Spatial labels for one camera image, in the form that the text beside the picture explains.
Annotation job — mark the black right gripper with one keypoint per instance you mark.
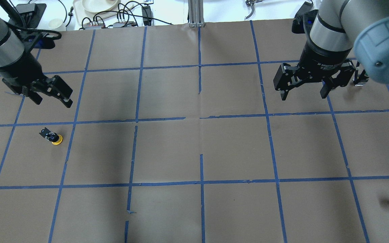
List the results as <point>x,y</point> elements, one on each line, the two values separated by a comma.
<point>319,59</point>

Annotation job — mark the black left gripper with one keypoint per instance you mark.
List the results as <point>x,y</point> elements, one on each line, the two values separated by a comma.
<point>18,73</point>

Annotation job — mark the yellow push button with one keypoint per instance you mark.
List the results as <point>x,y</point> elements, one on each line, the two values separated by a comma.
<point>50,136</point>

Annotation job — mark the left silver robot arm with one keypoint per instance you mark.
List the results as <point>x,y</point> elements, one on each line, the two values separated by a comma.
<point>11,49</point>

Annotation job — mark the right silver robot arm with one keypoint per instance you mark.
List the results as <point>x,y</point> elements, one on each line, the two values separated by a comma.
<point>345,39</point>

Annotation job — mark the green push button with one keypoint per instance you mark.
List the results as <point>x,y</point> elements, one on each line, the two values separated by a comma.
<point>360,77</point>

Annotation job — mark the black device stand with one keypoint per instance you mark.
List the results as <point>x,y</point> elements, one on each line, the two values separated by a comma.
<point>24,15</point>

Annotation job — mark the white paper cup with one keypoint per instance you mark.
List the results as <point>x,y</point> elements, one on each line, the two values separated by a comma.
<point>57,25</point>

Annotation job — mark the metal reacher grabber tool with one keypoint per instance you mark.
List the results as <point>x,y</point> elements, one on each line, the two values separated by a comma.
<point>256,9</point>

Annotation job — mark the white plate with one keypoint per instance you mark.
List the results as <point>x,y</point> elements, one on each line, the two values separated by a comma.
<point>96,6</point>

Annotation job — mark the black power adapter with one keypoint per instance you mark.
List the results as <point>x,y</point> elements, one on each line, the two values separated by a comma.
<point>147,15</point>

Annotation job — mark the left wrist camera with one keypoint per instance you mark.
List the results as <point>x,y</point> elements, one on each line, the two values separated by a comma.
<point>40,39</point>

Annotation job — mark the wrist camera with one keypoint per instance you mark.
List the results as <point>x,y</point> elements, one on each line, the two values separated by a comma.
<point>302,22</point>
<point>40,39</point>

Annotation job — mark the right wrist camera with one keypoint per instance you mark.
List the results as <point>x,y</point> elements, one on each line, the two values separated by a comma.
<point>302,22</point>

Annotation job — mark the aluminium frame post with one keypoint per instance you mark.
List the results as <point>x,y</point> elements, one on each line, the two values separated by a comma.
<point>195,13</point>

